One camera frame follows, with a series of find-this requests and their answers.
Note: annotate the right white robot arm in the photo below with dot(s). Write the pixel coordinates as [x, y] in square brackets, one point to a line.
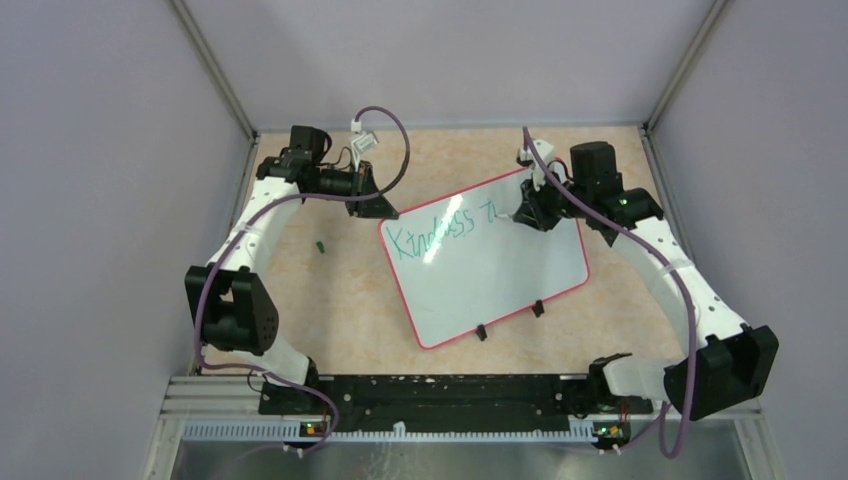
[726, 360]

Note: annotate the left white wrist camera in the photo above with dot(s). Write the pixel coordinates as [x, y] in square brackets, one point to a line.
[360, 141]

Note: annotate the black whiteboard clip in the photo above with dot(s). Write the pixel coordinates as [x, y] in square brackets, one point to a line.
[481, 333]
[538, 308]

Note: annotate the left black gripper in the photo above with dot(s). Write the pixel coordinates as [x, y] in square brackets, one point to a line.
[376, 207]

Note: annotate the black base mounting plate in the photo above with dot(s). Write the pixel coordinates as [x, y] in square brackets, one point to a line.
[443, 404]

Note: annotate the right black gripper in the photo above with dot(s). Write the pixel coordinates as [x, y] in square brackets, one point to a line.
[532, 209]

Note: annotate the white board with red frame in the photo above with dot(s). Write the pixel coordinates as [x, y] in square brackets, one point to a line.
[456, 266]

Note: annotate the white cable duct rail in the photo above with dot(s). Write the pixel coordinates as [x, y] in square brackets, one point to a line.
[294, 432]

